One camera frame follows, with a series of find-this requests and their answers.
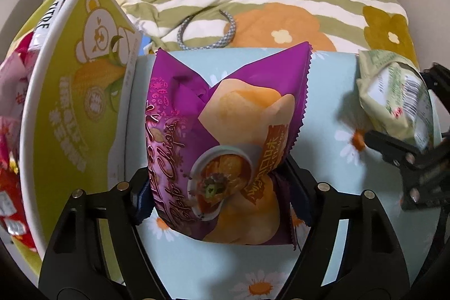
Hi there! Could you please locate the pink snack packet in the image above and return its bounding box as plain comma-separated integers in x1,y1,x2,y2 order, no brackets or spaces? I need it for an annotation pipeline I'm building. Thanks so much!
0,33,39,121

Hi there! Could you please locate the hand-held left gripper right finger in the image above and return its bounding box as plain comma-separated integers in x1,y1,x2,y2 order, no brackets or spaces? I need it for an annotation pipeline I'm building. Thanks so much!
281,159,405,300

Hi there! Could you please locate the grey braided headband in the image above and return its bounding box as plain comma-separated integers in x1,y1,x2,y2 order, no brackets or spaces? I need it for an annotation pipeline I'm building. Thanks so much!
177,9,237,51

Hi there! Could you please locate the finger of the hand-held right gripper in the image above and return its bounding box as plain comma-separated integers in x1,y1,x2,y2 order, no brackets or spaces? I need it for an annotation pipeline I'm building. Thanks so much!
364,129,450,213
420,63,450,93

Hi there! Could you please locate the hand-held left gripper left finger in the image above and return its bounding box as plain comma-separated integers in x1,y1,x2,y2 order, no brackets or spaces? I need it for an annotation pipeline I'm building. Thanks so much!
38,166,166,300

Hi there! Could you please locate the pale green snack bag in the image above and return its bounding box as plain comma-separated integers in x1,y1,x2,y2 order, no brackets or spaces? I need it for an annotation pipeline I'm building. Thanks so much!
356,49,442,151

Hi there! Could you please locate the purple potato chips bag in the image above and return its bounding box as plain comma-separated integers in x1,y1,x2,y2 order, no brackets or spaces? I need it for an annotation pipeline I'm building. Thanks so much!
146,42,313,248

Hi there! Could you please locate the red snack bag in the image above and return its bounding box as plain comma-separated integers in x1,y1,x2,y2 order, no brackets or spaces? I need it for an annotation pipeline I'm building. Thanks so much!
0,170,36,248

